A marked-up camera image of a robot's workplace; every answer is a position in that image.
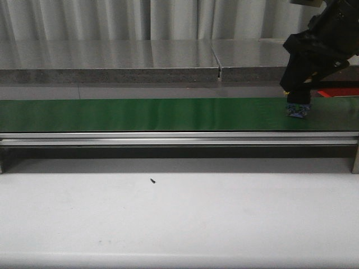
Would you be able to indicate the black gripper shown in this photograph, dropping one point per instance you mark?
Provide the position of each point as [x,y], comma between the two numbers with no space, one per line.
[331,38]

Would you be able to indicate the aluminium conveyor frame rail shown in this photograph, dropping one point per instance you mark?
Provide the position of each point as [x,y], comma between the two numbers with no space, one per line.
[179,138]

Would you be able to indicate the grey stone counter left slab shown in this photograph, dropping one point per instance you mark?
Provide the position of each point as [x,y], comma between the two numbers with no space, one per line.
[107,62]

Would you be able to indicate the grey stone counter slab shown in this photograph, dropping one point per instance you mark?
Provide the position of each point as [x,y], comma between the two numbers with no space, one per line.
[250,60]
[107,62]

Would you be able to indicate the right conveyor support leg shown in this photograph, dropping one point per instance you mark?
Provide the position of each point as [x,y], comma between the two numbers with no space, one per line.
[352,161]

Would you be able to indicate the green conveyor belt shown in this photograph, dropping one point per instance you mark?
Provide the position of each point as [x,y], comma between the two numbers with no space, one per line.
[198,114]

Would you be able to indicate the grey pleated curtain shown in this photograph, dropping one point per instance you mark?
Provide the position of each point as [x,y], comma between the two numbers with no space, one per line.
[152,20]

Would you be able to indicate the yellow mushroom button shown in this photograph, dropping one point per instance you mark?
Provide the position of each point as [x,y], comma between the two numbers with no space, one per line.
[298,103]

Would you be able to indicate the red plastic bin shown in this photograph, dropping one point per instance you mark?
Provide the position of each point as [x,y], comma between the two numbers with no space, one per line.
[339,92]

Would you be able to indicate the grey stone counter right slab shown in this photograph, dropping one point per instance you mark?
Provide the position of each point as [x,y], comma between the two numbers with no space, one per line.
[250,60]

